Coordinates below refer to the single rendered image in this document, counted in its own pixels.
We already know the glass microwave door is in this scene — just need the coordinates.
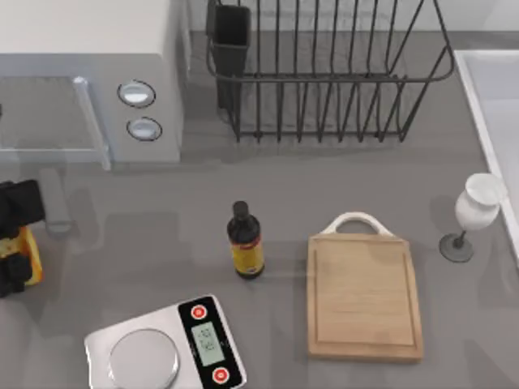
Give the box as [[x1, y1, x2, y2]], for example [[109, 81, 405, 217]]
[[0, 75, 112, 171]]

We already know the small round microwave knob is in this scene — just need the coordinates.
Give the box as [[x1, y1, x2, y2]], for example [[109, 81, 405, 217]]
[[126, 116, 164, 143]]

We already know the silver kitchen scale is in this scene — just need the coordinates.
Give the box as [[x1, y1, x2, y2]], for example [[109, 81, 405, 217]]
[[84, 293, 248, 389]]

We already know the large round microwave knob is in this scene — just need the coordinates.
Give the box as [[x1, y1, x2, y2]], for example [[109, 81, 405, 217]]
[[117, 79, 157, 109]]

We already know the pale microwave oven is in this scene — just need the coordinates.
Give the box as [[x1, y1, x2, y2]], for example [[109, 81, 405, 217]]
[[0, 0, 184, 171]]

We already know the dark bottle, yellow label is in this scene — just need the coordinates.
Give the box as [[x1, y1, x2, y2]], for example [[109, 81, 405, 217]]
[[226, 200, 267, 280]]

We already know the black cutlery holder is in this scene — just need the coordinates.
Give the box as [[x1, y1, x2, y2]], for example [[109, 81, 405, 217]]
[[206, 0, 253, 109]]

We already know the wooden cutting board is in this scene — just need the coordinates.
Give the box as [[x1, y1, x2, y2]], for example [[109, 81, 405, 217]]
[[306, 211, 425, 363]]

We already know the white wine glass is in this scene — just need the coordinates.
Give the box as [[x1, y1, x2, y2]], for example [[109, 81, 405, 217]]
[[439, 173, 504, 263]]

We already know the black wire dish rack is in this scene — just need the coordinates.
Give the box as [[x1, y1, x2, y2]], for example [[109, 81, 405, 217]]
[[205, 0, 455, 144]]

